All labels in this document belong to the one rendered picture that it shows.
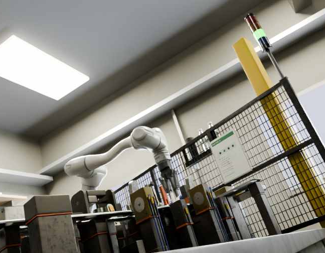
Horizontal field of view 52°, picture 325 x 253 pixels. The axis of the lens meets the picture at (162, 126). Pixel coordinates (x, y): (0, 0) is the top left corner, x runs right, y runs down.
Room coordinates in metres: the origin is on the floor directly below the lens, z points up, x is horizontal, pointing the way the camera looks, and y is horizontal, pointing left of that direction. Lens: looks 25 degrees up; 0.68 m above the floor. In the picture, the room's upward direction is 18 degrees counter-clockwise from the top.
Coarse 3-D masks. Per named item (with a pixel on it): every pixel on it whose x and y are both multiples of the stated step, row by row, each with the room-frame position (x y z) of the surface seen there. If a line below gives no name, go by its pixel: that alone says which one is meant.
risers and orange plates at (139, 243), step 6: (24, 240) 1.08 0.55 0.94; (138, 240) 1.42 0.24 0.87; (24, 246) 1.08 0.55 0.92; (126, 246) 1.45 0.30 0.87; (132, 246) 1.43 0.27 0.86; (138, 246) 1.41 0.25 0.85; (24, 252) 1.08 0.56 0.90; (30, 252) 1.08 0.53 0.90; (126, 252) 1.45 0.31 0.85; (132, 252) 1.43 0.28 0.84; (138, 252) 1.41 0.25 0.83; (144, 252) 1.43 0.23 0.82
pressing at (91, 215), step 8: (160, 208) 1.57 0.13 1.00; (168, 208) 1.62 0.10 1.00; (192, 208) 1.83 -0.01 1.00; (72, 216) 1.16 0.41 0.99; (80, 216) 1.24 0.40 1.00; (88, 216) 1.28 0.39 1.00; (96, 216) 1.32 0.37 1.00; (104, 216) 1.36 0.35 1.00; (112, 216) 1.40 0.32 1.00; (128, 216) 1.51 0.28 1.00; (0, 224) 1.02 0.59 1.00; (8, 224) 1.04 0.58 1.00; (16, 224) 1.07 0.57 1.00; (24, 224) 1.10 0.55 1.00; (80, 224) 1.36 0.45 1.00; (24, 232) 1.21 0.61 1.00
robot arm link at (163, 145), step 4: (152, 128) 1.73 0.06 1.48; (156, 128) 1.73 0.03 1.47; (156, 132) 1.71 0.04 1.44; (160, 132) 1.73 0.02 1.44; (160, 136) 1.69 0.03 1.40; (164, 136) 1.74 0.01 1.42; (160, 140) 1.68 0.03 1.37; (164, 140) 1.72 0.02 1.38; (160, 144) 1.69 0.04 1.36; (164, 144) 1.71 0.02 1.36; (156, 148) 1.69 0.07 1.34; (160, 148) 1.71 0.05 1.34; (164, 148) 1.73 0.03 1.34; (152, 152) 1.73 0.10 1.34; (156, 152) 1.72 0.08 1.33
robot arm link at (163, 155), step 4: (160, 152) 1.72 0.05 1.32; (164, 152) 1.72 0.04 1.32; (168, 152) 1.75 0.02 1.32; (156, 156) 1.73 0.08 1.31; (160, 156) 1.72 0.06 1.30; (164, 156) 1.72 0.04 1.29; (168, 156) 1.74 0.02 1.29; (156, 160) 1.74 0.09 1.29; (160, 160) 1.72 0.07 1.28; (164, 160) 1.73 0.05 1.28; (168, 160) 1.75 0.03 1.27; (156, 164) 1.76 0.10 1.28
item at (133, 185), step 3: (129, 183) 1.34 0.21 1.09; (132, 183) 1.34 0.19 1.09; (135, 183) 1.35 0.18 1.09; (129, 186) 1.34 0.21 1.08; (132, 186) 1.34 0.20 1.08; (135, 186) 1.35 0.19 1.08; (129, 189) 1.34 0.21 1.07; (132, 189) 1.34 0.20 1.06; (135, 189) 1.35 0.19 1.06; (129, 192) 1.35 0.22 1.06; (132, 192) 1.34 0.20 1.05; (132, 210) 1.35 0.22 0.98
